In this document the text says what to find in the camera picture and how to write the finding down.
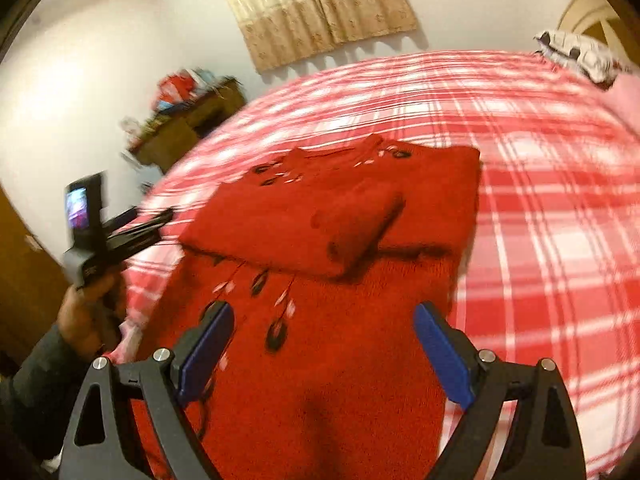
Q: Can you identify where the red white plaid bedsheet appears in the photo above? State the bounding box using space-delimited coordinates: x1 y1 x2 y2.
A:
115 51 639 478

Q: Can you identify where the red gift bag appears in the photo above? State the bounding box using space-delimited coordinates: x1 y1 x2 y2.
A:
153 70 198 112

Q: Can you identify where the red knitted sweater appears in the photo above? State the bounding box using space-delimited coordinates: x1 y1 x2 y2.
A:
139 136 480 479

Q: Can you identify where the brown wooden desk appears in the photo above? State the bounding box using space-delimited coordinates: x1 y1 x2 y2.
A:
127 77 246 174

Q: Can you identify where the person's left hand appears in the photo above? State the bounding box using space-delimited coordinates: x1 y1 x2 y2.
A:
56 266 127 362

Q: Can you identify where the cream wooden headboard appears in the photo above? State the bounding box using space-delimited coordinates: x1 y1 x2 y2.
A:
558 0 639 65

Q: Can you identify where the brown wooden door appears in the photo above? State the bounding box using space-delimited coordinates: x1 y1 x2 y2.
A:
0 196 68 364

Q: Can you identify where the black white patterned pillow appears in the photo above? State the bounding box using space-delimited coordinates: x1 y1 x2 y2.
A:
534 29 639 89

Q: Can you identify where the beige patterned curtain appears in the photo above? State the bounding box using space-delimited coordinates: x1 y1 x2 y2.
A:
226 0 419 74

